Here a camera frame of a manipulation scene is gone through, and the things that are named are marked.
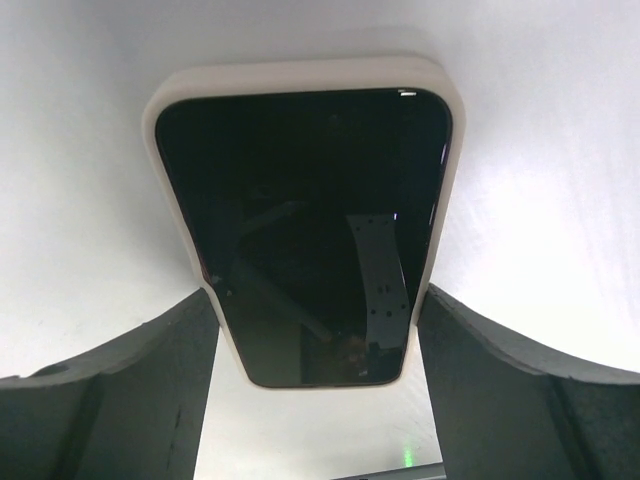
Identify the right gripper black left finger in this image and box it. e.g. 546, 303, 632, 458
1, 290, 219, 479

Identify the white case smartphone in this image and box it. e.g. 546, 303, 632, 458
142, 56, 465, 390

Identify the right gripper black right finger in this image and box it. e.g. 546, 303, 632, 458
418, 285, 639, 479

